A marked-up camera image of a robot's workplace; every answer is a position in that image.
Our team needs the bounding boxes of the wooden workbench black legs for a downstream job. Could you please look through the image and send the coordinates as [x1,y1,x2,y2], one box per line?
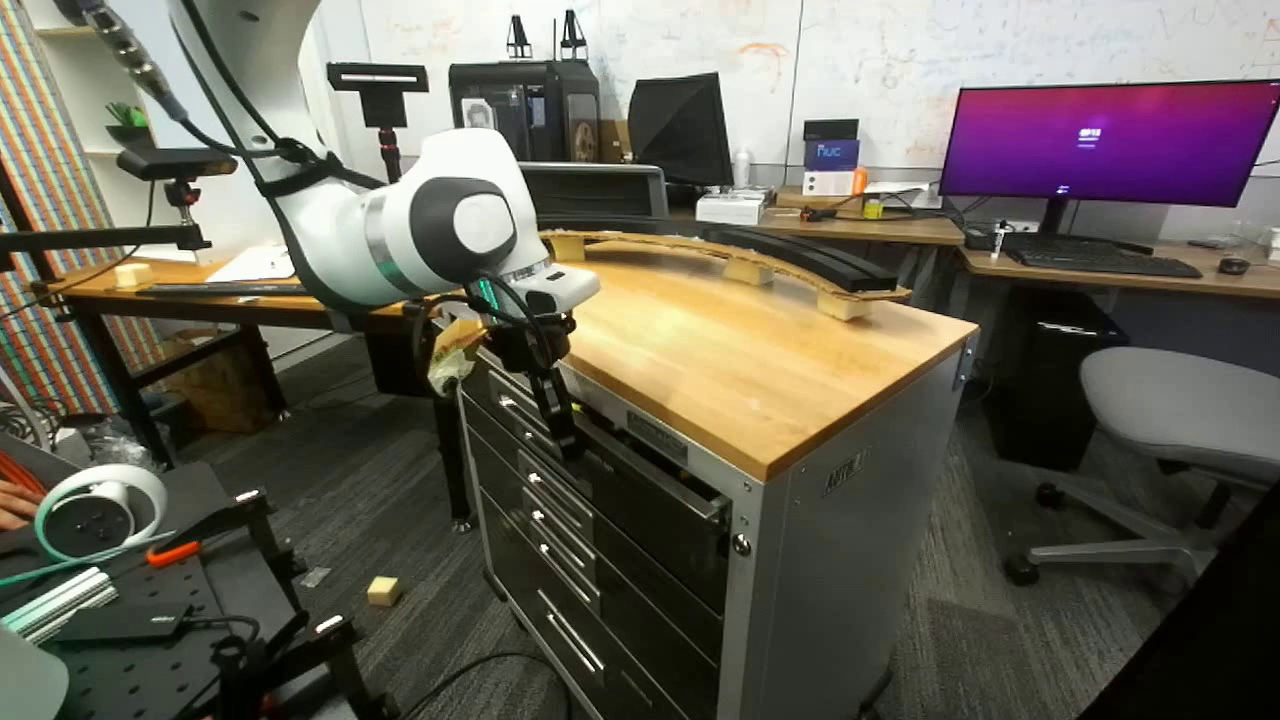
[36,244,474,525]

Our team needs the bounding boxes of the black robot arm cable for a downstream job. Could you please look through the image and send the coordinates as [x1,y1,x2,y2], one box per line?
[74,0,391,196]

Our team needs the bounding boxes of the tan taped wrist camera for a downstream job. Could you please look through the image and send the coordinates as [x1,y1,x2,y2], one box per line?
[425,316,491,398]

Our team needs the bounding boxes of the grey office chair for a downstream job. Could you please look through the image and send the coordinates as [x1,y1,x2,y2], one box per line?
[1002,343,1280,591]

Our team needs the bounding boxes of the orange handled tool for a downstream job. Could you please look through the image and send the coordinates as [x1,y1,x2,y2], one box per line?
[140,536,211,571]

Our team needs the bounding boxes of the aluminium extrusion bar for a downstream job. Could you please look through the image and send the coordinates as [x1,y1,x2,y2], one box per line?
[0,564,119,652]

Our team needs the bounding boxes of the black perforated breadboard table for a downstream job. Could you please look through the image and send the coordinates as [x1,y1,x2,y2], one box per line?
[0,456,391,720]

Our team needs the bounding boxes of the black electronics unit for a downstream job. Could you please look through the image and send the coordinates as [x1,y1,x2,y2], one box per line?
[444,57,605,168]

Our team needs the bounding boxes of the blue white carton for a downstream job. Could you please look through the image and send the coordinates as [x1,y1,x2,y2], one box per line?
[800,116,864,199]

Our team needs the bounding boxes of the long wooden office desk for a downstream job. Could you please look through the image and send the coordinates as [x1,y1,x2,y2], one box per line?
[665,196,1280,473]

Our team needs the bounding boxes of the grey equipment case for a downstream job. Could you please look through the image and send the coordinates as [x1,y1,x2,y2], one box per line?
[516,158,676,226]

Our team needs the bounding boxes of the black computer tower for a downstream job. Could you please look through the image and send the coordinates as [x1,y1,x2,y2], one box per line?
[985,282,1124,473]

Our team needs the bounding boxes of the curved wooden track piece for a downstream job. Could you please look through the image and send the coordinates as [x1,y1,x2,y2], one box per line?
[535,225,917,326]

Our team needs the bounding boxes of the white wall shelf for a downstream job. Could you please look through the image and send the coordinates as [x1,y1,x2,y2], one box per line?
[25,0,154,230]

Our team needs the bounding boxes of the black stereo camera on tripod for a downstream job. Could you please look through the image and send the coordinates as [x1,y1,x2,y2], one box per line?
[116,142,237,256]

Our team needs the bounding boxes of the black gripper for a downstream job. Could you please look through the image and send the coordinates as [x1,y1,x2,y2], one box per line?
[481,298,589,458]

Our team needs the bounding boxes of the grey tool cabinet wooden top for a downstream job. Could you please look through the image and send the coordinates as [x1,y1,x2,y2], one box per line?
[452,253,985,720]

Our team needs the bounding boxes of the small white box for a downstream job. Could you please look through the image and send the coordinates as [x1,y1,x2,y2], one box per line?
[692,187,774,226]

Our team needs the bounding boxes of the wide computer monitor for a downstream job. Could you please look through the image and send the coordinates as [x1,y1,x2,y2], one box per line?
[935,75,1280,244]

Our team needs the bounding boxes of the black keyboard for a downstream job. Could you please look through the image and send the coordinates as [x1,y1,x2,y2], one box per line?
[995,230,1209,282]

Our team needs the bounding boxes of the person hand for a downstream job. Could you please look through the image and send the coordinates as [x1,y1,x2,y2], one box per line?
[0,452,51,536]

